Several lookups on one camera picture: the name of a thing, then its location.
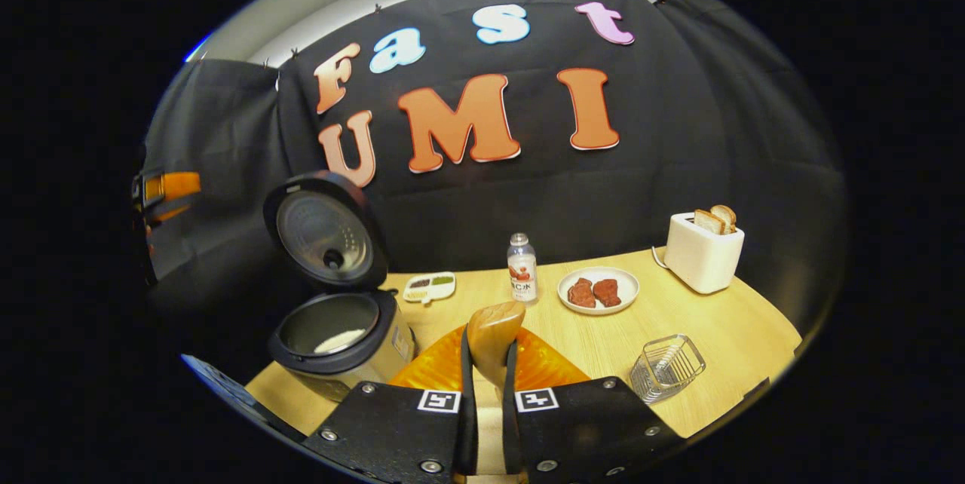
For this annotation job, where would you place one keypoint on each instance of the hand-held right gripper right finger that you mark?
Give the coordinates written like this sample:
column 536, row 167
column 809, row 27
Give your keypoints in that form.
column 588, row 431

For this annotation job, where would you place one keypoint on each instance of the brown meat piece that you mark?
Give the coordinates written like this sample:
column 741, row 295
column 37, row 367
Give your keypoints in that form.
column 607, row 292
column 581, row 294

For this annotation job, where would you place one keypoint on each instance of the clear drink bottle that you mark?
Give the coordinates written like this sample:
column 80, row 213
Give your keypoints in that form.
column 522, row 273

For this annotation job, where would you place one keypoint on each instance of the white round plate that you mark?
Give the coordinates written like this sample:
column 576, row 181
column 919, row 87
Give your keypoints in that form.
column 599, row 310

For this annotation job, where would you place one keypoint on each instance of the white divided condiment dish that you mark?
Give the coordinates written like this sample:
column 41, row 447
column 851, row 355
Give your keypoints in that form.
column 430, row 286

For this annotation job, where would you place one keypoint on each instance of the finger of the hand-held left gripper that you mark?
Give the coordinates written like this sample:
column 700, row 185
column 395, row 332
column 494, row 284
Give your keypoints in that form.
column 170, row 213
column 181, row 186

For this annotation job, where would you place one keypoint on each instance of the black rice cooker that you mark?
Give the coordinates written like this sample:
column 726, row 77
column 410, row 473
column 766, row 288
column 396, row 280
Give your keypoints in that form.
column 324, row 231

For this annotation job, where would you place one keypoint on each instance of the blue object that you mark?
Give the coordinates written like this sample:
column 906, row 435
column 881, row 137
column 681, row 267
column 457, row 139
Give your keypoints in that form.
column 226, row 393

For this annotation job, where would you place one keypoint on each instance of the black backdrop cloth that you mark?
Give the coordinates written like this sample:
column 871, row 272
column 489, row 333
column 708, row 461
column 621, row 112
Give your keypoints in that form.
column 565, row 190

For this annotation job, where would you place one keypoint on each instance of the white rice layer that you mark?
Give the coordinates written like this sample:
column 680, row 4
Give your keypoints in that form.
column 339, row 341

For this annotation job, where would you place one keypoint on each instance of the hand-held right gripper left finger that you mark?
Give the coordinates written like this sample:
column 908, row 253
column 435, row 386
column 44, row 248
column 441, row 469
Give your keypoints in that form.
column 392, row 431

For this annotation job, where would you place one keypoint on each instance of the wooden spoon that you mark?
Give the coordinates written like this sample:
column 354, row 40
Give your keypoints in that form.
column 494, row 337

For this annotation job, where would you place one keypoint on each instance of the black tape strip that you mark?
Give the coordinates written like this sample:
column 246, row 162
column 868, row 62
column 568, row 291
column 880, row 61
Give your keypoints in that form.
column 756, row 389

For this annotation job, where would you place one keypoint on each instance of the toast slice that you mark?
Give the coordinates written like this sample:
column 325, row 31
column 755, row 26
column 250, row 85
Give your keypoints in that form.
column 709, row 223
column 725, row 217

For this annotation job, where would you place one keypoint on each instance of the white toaster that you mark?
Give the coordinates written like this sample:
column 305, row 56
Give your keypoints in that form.
column 701, row 261

